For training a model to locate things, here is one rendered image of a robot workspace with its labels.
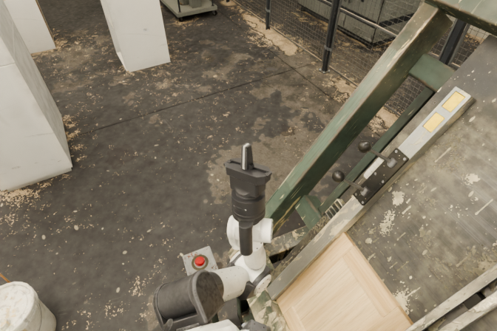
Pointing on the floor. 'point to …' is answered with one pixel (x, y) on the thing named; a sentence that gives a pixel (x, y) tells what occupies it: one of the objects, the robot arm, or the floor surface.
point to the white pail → (23, 309)
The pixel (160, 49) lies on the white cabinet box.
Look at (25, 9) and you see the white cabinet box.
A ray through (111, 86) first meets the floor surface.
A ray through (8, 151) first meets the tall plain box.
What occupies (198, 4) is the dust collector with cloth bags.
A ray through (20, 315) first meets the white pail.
